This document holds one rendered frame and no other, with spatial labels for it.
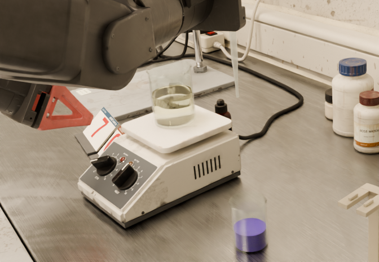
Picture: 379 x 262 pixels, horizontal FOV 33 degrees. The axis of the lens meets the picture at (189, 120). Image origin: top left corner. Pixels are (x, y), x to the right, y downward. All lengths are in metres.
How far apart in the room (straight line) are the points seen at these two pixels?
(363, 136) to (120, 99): 0.49
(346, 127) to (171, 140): 0.30
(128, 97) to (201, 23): 0.69
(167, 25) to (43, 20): 0.14
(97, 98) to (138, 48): 0.83
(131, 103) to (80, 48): 0.82
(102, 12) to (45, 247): 0.48
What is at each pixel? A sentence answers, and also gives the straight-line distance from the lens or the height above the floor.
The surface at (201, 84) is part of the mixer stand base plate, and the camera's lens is 1.25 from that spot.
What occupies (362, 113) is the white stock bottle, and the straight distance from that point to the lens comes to 0.95.
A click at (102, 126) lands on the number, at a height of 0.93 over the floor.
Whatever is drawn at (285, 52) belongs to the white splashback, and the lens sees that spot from 1.32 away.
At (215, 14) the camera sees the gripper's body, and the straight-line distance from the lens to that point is 0.56.
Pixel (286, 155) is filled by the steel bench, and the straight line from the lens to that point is 0.97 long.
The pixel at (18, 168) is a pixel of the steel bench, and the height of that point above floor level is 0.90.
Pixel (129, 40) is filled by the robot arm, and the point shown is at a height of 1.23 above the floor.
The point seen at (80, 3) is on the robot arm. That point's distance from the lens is 0.39.
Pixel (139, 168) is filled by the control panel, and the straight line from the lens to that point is 0.85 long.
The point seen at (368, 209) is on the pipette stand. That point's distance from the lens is 0.60.
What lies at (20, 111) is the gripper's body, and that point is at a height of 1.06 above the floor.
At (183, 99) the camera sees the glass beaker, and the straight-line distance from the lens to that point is 0.86.
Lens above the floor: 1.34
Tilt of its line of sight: 23 degrees down
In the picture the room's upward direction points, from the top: 7 degrees counter-clockwise
